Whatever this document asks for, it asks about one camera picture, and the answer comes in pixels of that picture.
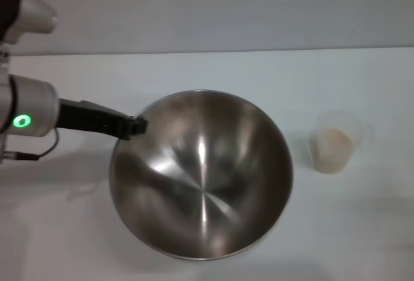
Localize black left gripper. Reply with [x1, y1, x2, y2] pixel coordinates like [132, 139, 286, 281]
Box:
[58, 98, 149, 141]

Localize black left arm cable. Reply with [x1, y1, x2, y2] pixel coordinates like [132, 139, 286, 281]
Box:
[0, 129, 60, 162]

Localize stainless steel mixing bowl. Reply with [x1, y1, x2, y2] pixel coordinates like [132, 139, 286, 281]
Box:
[109, 89, 294, 262]

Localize white rice grains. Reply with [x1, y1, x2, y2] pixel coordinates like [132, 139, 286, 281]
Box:
[311, 127, 354, 175]

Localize clear plastic measuring cup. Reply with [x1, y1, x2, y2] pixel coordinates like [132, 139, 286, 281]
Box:
[309, 110, 373, 175]

